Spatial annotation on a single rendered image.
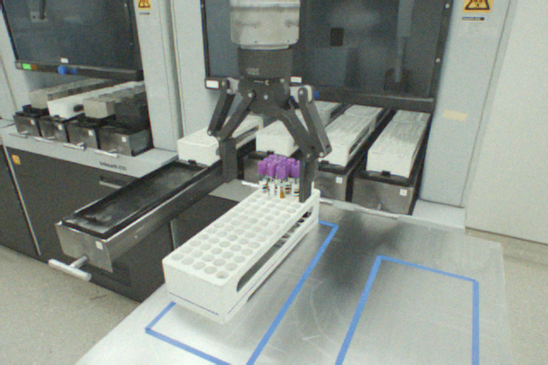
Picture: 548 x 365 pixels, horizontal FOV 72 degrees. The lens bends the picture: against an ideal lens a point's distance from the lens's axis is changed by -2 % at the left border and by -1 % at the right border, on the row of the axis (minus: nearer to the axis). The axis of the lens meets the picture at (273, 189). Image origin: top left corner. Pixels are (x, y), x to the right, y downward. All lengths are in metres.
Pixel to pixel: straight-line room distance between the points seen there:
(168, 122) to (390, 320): 0.96
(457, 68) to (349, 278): 0.54
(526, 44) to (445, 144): 1.14
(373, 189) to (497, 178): 1.32
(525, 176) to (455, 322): 1.68
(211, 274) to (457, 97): 0.67
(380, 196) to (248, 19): 0.57
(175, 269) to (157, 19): 0.86
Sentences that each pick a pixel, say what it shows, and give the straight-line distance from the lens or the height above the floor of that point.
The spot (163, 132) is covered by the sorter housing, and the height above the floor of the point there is 0.80.
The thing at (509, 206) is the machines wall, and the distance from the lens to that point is 2.26.
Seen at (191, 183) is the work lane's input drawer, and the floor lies 0.80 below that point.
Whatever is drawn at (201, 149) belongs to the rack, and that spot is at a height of 0.86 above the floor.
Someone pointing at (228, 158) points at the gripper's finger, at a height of 0.96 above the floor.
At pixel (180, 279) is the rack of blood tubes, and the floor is 0.87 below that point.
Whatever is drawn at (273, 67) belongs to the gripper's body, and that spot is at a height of 1.11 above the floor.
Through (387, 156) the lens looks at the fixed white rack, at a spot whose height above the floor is 0.86.
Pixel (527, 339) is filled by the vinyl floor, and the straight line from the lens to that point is 1.88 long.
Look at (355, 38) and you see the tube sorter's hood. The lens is 0.94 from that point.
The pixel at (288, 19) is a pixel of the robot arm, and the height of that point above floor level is 1.17.
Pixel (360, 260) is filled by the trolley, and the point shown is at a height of 0.82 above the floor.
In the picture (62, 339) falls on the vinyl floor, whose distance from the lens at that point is 1.80.
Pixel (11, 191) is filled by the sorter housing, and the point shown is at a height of 0.44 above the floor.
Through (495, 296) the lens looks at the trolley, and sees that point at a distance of 0.63.
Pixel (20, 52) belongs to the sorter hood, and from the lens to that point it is 1.74.
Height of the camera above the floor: 1.19
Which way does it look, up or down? 26 degrees down
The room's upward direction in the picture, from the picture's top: straight up
